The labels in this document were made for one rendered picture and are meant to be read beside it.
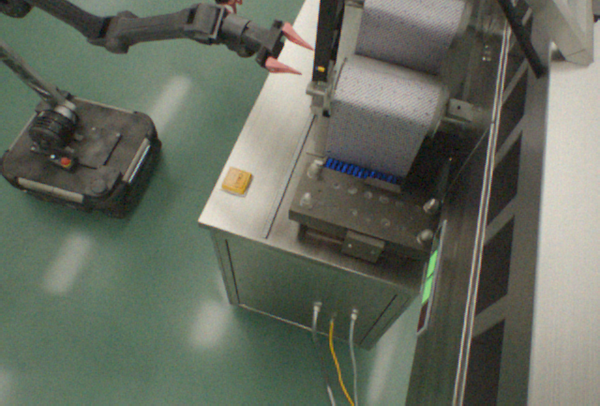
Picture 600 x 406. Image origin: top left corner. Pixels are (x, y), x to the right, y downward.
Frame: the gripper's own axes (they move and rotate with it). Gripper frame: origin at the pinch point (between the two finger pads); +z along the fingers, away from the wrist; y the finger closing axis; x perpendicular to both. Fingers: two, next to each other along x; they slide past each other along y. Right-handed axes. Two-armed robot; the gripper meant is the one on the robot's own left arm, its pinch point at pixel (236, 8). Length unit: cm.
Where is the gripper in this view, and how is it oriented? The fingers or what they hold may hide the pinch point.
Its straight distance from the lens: 174.7
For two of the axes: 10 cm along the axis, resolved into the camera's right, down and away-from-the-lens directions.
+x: -9.2, -0.9, 3.8
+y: 2.6, -8.7, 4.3
